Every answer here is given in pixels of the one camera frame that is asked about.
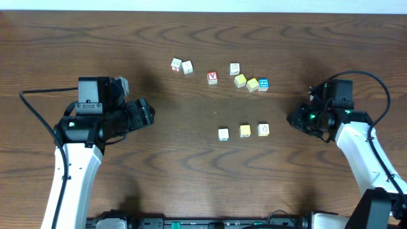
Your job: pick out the white ladybug block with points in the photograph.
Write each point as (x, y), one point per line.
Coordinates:
(263, 129)

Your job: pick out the yellow block letter B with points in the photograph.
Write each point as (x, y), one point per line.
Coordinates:
(252, 84)

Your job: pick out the yellow block letter O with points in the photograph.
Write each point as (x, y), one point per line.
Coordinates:
(245, 130)

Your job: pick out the yellow block with plane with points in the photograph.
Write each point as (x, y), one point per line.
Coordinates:
(240, 80)

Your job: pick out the plain white block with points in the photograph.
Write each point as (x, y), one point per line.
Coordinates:
(187, 67)

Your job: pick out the white block red side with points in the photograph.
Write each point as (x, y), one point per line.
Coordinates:
(176, 64)

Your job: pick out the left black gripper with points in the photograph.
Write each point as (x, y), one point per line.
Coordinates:
(133, 110)

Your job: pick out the white block green side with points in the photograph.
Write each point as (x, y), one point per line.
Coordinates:
(223, 134)

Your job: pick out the red letter A block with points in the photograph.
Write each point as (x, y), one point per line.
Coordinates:
(212, 77)

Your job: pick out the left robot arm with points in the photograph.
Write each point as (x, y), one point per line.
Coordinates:
(99, 117)

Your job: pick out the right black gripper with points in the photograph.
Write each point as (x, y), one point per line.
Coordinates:
(297, 119)

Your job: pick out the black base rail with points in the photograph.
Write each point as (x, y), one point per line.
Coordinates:
(124, 219)

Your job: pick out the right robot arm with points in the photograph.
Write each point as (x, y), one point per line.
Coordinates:
(331, 111)

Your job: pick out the white block blue X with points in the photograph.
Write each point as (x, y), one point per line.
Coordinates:
(234, 69)

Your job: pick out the blue top block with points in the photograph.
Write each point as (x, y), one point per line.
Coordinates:
(263, 85)

